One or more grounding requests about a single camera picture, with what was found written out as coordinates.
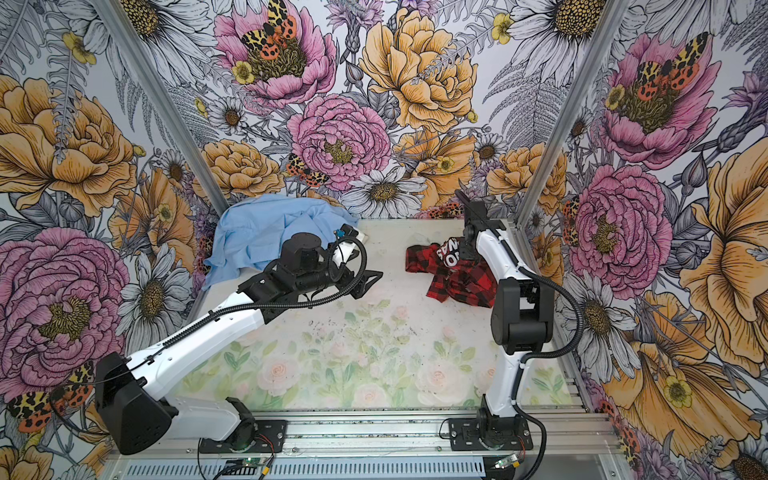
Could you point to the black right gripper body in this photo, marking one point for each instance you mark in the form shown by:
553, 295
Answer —
467, 250

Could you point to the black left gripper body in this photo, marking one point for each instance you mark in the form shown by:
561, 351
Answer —
313, 279

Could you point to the red black plaid shirt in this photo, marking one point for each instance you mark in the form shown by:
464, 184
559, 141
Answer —
470, 282

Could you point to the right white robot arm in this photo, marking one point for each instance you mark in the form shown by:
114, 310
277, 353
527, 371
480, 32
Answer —
520, 325

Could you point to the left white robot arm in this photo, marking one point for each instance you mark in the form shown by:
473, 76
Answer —
134, 394

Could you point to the light blue shirt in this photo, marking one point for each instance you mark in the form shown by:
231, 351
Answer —
250, 234

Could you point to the green circuit board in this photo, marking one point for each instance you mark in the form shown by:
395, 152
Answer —
243, 467

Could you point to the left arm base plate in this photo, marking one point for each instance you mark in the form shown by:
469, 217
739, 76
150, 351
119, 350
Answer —
251, 436

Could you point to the aluminium corner post left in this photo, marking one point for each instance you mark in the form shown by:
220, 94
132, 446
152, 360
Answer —
142, 64

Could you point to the aluminium corner post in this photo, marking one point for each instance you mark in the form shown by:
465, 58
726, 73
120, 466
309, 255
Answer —
142, 64
599, 48

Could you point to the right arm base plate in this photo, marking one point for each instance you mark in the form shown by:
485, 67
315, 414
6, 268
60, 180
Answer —
489, 434

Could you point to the white slotted cable duct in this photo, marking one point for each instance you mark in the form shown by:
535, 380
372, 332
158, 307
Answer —
314, 468

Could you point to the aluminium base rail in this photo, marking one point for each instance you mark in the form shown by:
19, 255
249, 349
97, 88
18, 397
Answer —
317, 434

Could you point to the aluminium corner post right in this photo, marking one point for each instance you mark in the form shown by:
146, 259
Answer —
599, 48

